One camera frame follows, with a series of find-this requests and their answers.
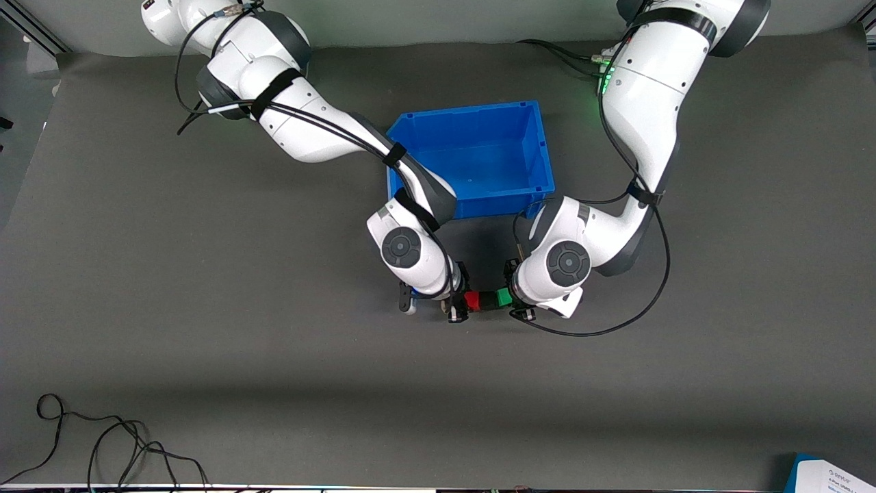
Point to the aluminium frame rail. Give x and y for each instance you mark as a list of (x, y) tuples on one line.
[(34, 26), (866, 29)]

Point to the white and blue box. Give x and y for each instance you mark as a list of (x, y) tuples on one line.
[(835, 479)]

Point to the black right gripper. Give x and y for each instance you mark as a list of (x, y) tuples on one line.
[(460, 277)]

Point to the small black cube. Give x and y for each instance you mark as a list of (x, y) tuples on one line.
[(488, 300)]

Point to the small green cube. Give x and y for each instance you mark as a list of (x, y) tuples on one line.
[(504, 297)]

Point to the blue plastic bin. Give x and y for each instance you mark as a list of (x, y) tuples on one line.
[(479, 157)]

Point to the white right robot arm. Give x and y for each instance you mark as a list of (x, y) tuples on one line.
[(424, 270)]

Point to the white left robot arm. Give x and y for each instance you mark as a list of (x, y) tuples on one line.
[(650, 103)]

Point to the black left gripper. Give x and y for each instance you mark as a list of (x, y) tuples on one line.
[(511, 270)]

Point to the small red cube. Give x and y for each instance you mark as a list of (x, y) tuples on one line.
[(471, 300)]

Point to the dark grey table mat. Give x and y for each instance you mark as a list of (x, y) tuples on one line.
[(438, 383)]

